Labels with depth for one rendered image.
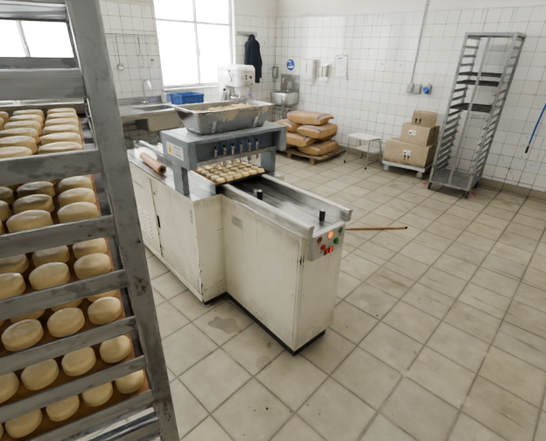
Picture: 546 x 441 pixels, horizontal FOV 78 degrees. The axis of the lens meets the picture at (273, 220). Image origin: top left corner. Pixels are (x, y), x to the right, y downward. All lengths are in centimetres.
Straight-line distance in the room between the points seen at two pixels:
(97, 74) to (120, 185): 12
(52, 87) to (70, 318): 35
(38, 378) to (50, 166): 37
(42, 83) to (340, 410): 184
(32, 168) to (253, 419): 165
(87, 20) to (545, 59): 502
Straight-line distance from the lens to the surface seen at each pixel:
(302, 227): 157
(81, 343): 61
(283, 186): 204
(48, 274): 59
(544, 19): 523
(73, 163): 48
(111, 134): 44
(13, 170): 48
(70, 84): 46
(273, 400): 198
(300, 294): 179
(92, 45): 43
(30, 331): 65
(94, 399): 76
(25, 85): 46
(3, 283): 61
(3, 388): 72
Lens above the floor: 163
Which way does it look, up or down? 27 degrees down
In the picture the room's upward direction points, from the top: 1 degrees clockwise
